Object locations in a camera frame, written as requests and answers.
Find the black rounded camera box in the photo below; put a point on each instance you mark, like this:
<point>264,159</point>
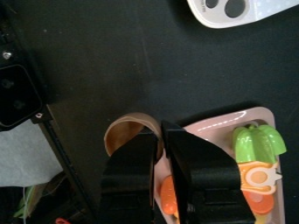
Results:
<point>18,96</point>

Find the orange toy food piece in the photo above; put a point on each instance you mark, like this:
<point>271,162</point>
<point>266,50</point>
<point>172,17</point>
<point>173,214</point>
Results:
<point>168,195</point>

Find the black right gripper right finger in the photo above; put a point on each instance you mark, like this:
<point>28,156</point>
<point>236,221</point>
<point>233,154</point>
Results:
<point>205,180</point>

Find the small red object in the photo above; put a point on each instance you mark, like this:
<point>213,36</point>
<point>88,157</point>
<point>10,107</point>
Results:
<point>61,221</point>

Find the pink plastic tray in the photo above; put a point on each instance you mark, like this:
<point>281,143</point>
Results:
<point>209,128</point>

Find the black table frame rail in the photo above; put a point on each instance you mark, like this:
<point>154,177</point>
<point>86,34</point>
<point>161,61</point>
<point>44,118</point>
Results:
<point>65,166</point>

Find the white cloth sheet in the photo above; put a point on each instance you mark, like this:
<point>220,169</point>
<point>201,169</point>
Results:
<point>26,157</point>

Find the green plush toy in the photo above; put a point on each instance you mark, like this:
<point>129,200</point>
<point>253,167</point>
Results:
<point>256,145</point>

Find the tan toy eggshell half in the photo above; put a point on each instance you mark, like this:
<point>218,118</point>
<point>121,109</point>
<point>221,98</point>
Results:
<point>124,131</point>

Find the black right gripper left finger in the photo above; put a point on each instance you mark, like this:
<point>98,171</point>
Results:
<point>128,180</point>

